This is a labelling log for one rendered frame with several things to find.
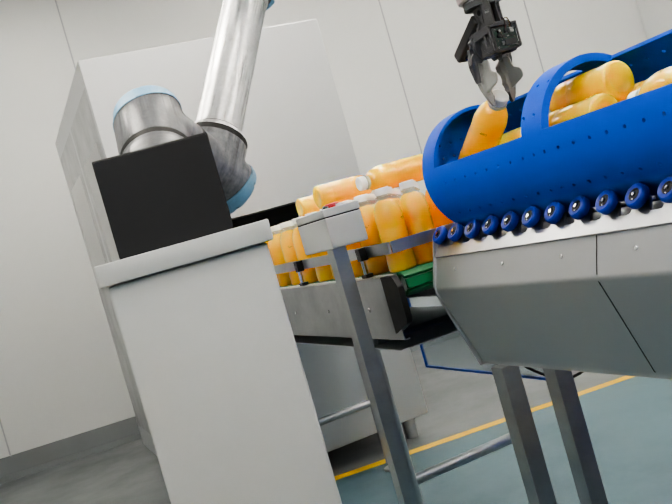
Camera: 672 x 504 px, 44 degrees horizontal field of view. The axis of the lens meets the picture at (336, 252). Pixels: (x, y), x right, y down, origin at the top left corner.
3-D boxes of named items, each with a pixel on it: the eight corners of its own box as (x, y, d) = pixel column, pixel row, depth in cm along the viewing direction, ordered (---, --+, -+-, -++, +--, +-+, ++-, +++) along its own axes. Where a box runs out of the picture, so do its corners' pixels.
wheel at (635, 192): (645, 179, 136) (654, 184, 136) (626, 183, 140) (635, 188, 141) (638, 203, 135) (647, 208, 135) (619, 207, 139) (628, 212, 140)
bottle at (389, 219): (384, 272, 208) (364, 201, 207) (397, 267, 214) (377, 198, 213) (409, 267, 204) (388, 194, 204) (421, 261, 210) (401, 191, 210)
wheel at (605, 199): (614, 185, 143) (623, 190, 143) (597, 189, 147) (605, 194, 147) (607, 209, 142) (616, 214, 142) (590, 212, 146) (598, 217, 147)
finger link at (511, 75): (525, 96, 167) (506, 54, 166) (508, 103, 173) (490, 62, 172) (536, 90, 168) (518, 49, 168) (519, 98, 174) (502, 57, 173)
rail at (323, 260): (389, 254, 204) (386, 242, 204) (228, 282, 352) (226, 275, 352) (392, 253, 204) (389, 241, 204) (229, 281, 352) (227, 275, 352)
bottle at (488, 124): (464, 147, 190) (486, 86, 175) (492, 159, 189) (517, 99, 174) (453, 166, 186) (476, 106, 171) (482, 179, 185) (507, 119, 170)
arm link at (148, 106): (103, 160, 166) (94, 111, 178) (164, 201, 178) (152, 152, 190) (156, 112, 162) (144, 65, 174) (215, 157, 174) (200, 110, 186)
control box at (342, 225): (333, 249, 201) (321, 208, 200) (305, 255, 219) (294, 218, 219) (369, 238, 204) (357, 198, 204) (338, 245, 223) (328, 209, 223)
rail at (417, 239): (393, 253, 203) (390, 241, 203) (392, 253, 204) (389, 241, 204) (524, 213, 218) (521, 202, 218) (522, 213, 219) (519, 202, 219)
